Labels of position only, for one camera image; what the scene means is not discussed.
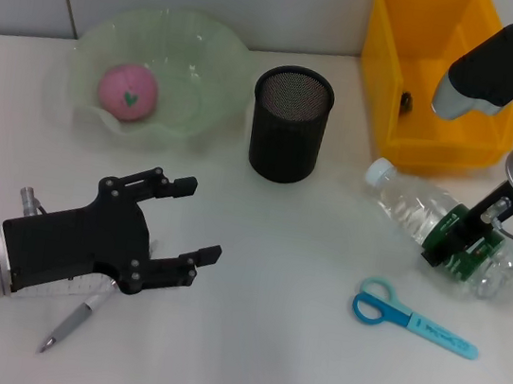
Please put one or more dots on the clear plastic ruler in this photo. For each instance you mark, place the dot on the clear plastic ruler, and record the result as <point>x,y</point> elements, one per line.
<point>61,289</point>

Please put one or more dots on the yellow plastic bin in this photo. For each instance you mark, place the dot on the yellow plastic bin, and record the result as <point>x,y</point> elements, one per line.
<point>387,76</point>

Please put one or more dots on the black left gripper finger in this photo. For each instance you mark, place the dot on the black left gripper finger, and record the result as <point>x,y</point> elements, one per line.
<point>176,271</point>
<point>157,185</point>

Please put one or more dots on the green plastic wrapper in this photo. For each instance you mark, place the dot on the green plastic wrapper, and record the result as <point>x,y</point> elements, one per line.
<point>406,102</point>

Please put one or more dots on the grey mechanical pen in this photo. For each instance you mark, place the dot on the grey mechanical pen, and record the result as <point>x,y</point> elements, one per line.
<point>70,323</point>

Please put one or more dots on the blue scissors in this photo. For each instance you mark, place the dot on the blue scissors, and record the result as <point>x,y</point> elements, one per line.
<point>437,334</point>

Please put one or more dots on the black mesh pen holder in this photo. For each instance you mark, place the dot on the black mesh pen holder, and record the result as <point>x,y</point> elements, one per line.
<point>289,130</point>

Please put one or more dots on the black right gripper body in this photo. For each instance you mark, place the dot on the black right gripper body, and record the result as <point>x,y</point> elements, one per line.
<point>503,207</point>

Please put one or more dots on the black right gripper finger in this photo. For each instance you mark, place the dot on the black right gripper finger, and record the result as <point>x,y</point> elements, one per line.
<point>452,243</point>

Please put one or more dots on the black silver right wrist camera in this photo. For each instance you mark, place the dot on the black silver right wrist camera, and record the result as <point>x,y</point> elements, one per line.
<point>500,59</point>

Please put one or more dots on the pink peach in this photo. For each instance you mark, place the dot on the pink peach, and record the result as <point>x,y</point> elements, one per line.
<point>127,92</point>

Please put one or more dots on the green glass fruit plate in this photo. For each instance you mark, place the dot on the green glass fruit plate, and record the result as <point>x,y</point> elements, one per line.
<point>198,60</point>

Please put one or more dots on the clear plastic water bottle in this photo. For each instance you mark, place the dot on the clear plastic water bottle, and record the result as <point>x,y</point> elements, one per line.
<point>408,204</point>

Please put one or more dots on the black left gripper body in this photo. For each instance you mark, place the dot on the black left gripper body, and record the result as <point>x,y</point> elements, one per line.
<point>77,243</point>

